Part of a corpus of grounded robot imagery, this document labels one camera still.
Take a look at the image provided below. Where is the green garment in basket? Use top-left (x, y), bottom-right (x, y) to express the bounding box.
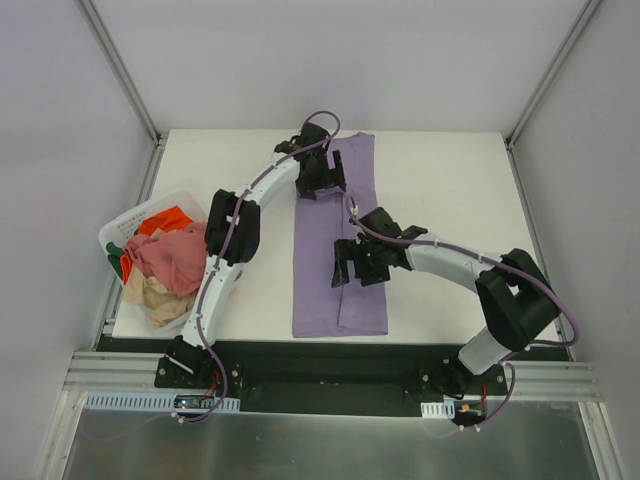
top-left (105, 242), bottom-right (124, 268)

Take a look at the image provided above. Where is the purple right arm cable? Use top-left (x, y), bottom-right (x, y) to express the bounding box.
top-left (342, 193), bottom-right (582, 440)

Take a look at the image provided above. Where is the right white slotted cable duct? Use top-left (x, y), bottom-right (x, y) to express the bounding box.
top-left (420, 399), bottom-right (456, 420)

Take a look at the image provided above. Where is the aluminium frame post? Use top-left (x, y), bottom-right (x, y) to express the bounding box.
top-left (75, 0), bottom-right (162, 144)
top-left (504, 0), bottom-right (605, 151)

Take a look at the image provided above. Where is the aluminium extrusion rail left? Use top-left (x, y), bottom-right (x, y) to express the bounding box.
top-left (63, 351), bottom-right (161, 391)

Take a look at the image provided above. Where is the white plastic laundry basket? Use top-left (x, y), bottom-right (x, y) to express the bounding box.
top-left (99, 189), bottom-right (206, 338)

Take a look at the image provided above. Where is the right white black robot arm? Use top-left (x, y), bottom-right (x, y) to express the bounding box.
top-left (331, 207), bottom-right (560, 399)

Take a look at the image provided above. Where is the lavender purple t-shirt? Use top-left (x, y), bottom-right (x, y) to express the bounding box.
top-left (292, 133), bottom-right (388, 338)

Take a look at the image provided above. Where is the orange t-shirt in basket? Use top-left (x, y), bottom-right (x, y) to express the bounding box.
top-left (137, 205), bottom-right (193, 236)

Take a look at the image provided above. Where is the left aluminium frame post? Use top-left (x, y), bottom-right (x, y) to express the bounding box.
top-left (75, 0), bottom-right (162, 144)

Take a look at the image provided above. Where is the right aluminium frame post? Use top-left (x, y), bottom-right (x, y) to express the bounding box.
top-left (504, 0), bottom-right (605, 151)

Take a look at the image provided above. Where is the white slotted cable duct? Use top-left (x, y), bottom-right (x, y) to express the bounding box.
top-left (85, 392), bottom-right (241, 414)
top-left (420, 399), bottom-right (456, 420)

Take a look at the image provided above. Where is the left white slotted cable duct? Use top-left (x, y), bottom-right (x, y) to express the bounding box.
top-left (85, 392), bottom-right (241, 414)

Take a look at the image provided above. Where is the aluminium extrusion rail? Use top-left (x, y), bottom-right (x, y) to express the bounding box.
top-left (63, 351), bottom-right (161, 391)
top-left (511, 361), bottom-right (604, 402)

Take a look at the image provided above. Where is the aluminium extrusion rail right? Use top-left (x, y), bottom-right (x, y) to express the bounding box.
top-left (511, 361), bottom-right (604, 402)

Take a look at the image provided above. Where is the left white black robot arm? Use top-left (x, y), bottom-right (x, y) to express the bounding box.
top-left (165, 119), bottom-right (346, 389)

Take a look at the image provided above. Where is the pink t-shirt in basket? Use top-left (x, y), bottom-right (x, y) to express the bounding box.
top-left (124, 222), bottom-right (207, 297)

